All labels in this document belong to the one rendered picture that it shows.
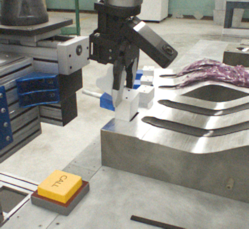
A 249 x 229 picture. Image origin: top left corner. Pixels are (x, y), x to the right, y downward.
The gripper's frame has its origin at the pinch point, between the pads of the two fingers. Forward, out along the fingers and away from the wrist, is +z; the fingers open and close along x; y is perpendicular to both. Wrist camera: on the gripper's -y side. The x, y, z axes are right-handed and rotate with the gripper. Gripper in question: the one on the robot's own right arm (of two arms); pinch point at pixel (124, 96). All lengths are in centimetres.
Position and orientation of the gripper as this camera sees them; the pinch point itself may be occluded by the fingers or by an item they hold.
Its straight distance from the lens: 70.2
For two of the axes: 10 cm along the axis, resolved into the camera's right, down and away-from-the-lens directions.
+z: -0.7, 8.2, 5.7
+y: -9.1, -2.9, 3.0
